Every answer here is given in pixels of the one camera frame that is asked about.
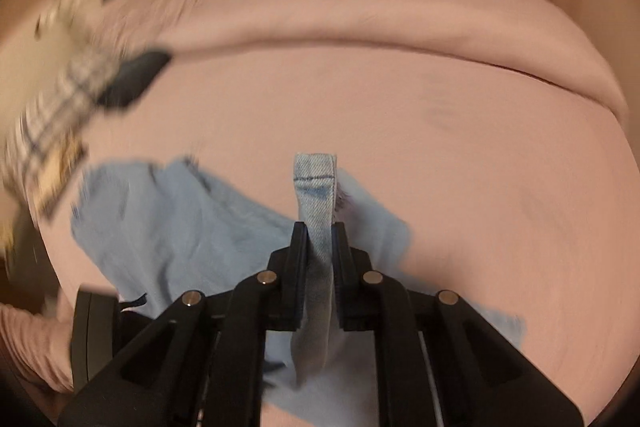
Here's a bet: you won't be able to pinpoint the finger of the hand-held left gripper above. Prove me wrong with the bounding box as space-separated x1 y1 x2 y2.
97 49 173 114

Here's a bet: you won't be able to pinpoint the pink folded duvet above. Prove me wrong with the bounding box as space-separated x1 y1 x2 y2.
100 0 632 124

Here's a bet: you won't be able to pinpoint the pink ribbed cloth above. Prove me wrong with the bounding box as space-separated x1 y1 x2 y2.
0 301 77 396

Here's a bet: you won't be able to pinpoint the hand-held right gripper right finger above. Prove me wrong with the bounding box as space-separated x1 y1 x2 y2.
330 222 585 427

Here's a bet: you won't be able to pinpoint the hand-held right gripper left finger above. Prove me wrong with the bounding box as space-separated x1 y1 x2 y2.
57 222 308 427

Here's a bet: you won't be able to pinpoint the light blue denim pants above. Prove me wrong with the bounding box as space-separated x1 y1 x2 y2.
70 152 527 414

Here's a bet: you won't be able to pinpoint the pink bed sheet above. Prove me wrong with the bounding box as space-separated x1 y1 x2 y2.
25 49 637 427

